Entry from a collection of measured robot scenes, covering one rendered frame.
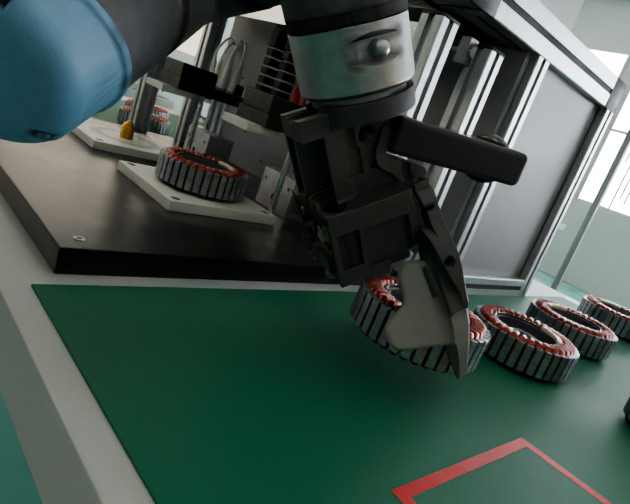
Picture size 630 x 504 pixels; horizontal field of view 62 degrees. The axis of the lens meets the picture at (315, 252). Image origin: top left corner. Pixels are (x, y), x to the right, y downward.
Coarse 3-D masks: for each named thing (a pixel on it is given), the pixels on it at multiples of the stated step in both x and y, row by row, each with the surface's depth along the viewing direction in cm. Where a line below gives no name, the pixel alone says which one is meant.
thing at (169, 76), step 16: (176, 64) 82; (160, 80) 85; (176, 80) 82; (192, 80) 82; (208, 80) 84; (192, 96) 84; (208, 96) 85; (224, 96) 87; (208, 112) 92; (208, 128) 93
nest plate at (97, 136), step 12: (84, 132) 75; (96, 132) 79; (108, 132) 82; (96, 144) 73; (108, 144) 74; (120, 144) 76; (132, 144) 79; (144, 144) 83; (156, 144) 87; (132, 156) 77; (144, 156) 78; (156, 156) 79
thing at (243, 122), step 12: (252, 96) 67; (264, 96) 66; (276, 96) 65; (240, 108) 69; (252, 108) 67; (264, 108) 65; (276, 108) 65; (288, 108) 66; (228, 120) 67; (240, 120) 65; (252, 120) 67; (264, 120) 65; (276, 120) 66; (264, 132) 66; (276, 132) 67
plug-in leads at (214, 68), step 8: (224, 40) 89; (240, 40) 90; (240, 48) 88; (216, 56) 89; (232, 56) 86; (216, 64) 90; (240, 64) 88; (216, 72) 88; (224, 72) 86; (240, 72) 88; (224, 80) 87; (232, 80) 89; (240, 80) 93; (224, 88) 87; (232, 88) 89; (240, 88) 93; (240, 96) 93
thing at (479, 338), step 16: (368, 288) 42; (384, 288) 43; (352, 304) 44; (368, 304) 41; (384, 304) 40; (400, 304) 40; (368, 320) 40; (384, 320) 39; (480, 320) 44; (368, 336) 41; (384, 336) 39; (480, 336) 40; (400, 352) 40; (416, 352) 38; (432, 352) 38; (480, 352) 40; (432, 368) 39; (448, 368) 39
